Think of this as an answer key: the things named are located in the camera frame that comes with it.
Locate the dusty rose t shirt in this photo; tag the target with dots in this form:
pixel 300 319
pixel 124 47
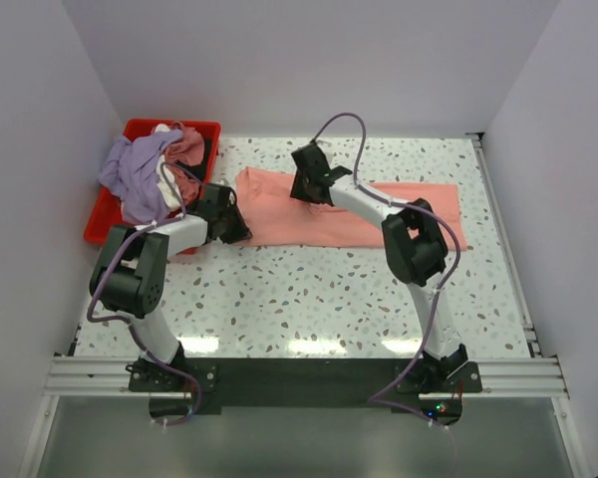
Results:
pixel 190 136

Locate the white t shirt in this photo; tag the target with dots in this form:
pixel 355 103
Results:
pixel 166 194

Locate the red plastic bin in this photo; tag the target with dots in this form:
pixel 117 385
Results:
pixel 107 209

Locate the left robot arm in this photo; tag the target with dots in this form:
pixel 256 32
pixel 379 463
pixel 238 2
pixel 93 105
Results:
pixel 128 280

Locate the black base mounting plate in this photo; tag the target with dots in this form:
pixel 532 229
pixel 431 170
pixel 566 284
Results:
pixel 205 386

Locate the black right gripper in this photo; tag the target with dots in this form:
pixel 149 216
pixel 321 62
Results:
pixel 298 192

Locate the lavender t shirt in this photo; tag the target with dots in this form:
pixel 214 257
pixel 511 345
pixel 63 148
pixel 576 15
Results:
pixel 130 173

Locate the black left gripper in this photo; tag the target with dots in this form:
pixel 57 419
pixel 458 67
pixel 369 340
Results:
pixel 240 232

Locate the aluminium frame rail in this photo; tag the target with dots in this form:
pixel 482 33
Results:
pixel 341 305

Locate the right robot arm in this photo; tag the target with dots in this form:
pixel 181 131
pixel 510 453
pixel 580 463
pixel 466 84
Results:
pixel 414 244

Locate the black t shirt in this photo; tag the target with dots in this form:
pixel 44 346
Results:
pixel 202 169

